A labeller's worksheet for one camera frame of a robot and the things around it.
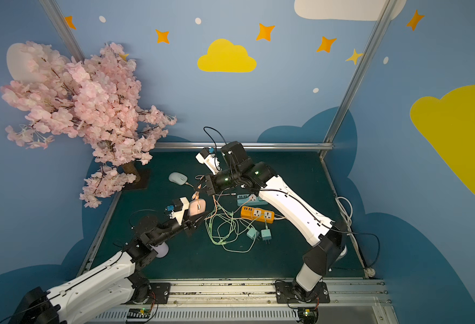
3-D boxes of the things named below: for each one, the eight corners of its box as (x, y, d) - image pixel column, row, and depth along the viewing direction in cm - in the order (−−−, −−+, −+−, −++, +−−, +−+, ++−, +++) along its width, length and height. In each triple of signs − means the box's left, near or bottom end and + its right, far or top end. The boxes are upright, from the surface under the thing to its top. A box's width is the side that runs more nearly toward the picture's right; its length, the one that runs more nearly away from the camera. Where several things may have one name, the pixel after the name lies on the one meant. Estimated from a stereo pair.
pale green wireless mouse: (168, 180, 110) (167, 177, 108) (174, 173, 114) (173, 170, 112) (182, 186, 108) (181, 183, 106) (188, 178, 111) (187, 175, 109)
